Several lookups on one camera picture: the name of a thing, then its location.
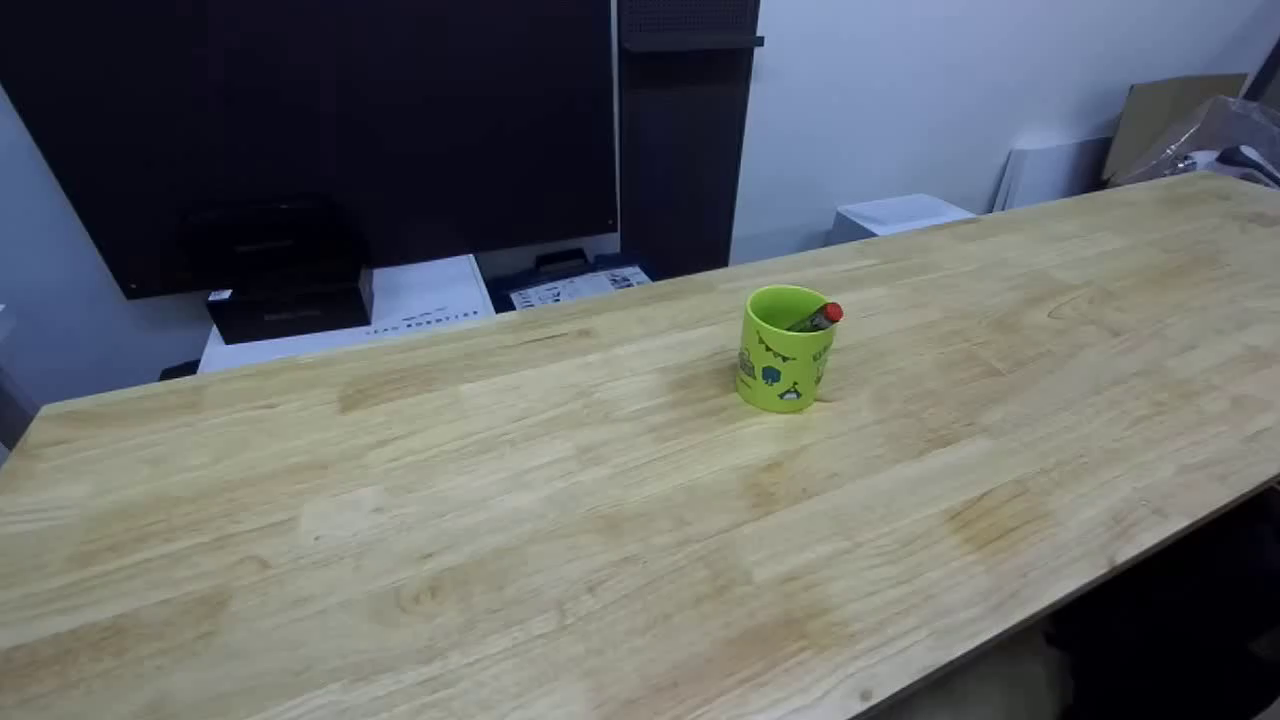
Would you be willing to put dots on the black desktop device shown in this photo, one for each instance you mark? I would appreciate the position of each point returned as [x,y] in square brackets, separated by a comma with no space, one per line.
[282,291]

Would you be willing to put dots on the green printed mug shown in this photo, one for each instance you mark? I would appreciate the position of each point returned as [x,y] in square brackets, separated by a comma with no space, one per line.
[774,362]

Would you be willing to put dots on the grey marker with red cap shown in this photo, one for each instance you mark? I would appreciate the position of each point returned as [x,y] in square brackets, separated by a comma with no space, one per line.
[830,312]

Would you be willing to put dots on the white sheet with printed label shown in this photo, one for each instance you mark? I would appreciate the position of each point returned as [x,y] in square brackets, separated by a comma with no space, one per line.
[580,285]

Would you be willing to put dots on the flat white box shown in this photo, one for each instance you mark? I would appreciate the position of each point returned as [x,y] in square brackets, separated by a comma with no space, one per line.
[430,292]

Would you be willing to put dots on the brown cardboard box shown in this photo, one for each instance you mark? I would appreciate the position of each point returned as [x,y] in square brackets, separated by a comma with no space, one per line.
[1172,123]

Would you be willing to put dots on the dark brown tall cabinet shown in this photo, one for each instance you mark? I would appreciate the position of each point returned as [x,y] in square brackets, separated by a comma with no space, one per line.
[684,134]

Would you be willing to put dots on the large black panel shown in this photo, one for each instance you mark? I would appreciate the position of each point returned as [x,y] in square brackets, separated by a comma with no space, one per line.
[332,123]

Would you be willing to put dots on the small white box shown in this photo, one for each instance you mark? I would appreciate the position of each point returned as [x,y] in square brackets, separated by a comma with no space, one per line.
[897,215]

